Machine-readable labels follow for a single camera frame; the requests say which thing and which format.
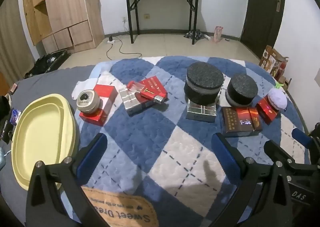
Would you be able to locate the small red cigarette pack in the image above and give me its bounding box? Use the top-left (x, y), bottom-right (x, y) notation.
top-left (255, 96), bottom-right (279, 125)

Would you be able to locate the dark brown cigarette carton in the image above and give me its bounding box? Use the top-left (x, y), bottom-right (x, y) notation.
top-left (221, 107), bottom-right (263, 137)

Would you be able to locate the small black foam cylinder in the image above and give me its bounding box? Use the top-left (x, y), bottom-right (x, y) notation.
top-left (226, 74), bottom-right (258, 107)

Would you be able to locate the large black foam cylinder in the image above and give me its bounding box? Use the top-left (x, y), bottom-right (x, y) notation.
top-left (184, 61), bottom-right (224, 106)

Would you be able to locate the round beige tin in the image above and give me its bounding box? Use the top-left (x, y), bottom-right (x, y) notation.
top-left (76, 89), bottom-right (100, 114)

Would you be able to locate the red white cigarette carton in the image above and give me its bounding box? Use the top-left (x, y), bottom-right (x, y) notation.
top-left (79, 85), bottom-right (118, 126)

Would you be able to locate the silver cigarette box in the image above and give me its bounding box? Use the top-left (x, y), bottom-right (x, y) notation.
top-left (119, 88), bottom-right (154, 116)

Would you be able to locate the brown sweet dreams label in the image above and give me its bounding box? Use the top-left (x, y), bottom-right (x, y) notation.
top-left (82, 186), bottom-right (159, 227)

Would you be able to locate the yellow plastic tray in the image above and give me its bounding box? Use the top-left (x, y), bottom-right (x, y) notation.
top-left (11, 94), bottom-right (76, 190)

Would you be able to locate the blue white checkered blanket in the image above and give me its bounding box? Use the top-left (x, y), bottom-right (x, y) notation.
top-left (60, 55), bottom-right (312, 227)

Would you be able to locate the white cloth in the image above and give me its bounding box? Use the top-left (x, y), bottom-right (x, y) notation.
top-left (71, 71), bottom-right (118, 100)

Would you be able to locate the dark door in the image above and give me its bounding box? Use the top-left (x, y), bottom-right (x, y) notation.
top-left (240, 0), bottom-right (285, 58)

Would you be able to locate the black suitcase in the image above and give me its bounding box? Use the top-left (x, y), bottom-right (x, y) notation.
top-left (24, 49), bottom-right (70, 79)

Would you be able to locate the wooden wardrobe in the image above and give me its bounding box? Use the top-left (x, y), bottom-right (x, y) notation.
top-left (22, 0), bottom-right (104, 54)

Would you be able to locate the black folding table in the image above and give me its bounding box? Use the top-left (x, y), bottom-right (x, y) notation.
top-left (126, 0), bottom-right (200, 44)

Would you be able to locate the cardboard box by wall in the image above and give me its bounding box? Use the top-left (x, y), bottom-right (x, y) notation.
top-left (259, 45), bottom-right (292, 90)

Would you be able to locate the power strip with cable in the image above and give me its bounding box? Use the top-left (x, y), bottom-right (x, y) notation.
top-left (106, 36), bottom-right (143, 61)

